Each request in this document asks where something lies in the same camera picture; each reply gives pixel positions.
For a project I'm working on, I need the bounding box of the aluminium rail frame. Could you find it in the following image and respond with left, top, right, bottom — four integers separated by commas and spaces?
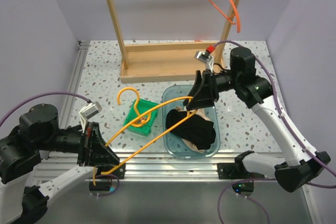
36, 40, 310, 183

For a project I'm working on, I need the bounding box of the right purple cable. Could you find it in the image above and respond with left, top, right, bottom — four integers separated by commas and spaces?
213, 40, 336, 224

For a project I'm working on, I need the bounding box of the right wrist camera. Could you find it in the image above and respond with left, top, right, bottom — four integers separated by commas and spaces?
194, 45, 215, 72

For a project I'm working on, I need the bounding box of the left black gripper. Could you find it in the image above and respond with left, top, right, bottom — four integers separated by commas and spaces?
36, 120, 120, 166

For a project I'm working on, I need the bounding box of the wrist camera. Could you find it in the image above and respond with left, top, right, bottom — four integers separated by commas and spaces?
79, 102, 102, 133
194, 45, 215, 72

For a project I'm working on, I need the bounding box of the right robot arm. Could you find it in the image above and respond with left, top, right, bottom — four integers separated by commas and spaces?
183, 46, 330, 192

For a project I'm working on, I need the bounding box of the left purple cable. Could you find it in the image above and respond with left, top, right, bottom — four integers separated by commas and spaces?
0, 91, 121, 197

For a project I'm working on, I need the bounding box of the wooden hanger rack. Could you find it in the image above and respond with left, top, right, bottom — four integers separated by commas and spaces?
106, 0, 241, 83

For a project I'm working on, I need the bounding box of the purple cable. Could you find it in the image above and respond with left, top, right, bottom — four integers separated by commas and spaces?
213, 40, 336, 224
0, 91, 121, 197

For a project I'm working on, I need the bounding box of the green plastic bin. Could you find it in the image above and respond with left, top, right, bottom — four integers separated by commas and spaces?
124, 99, 157, 136

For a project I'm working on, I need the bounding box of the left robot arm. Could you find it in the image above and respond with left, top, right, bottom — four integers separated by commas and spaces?
1, 104, 120, 223

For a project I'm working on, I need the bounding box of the pink clothespin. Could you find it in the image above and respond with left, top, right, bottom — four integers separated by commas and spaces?
135, 118, 147, 127

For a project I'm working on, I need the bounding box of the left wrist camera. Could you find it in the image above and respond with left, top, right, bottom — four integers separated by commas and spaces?
79, 102, 102, 133

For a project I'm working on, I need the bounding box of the yellow plastic hanger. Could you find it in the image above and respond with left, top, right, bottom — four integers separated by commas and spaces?
99, 87, 197, 176

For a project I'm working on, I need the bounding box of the black underwear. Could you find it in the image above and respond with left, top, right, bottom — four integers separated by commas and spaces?
165, 109, 216, 150

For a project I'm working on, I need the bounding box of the beige underwear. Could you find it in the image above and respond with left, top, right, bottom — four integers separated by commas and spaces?
173, 105, 214, 154

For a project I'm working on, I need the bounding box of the clear blue plastic container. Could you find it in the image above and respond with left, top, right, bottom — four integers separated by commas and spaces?
162, 85, 220, 159

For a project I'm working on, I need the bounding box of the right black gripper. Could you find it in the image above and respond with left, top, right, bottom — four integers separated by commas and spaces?
184, 69, 242, 111

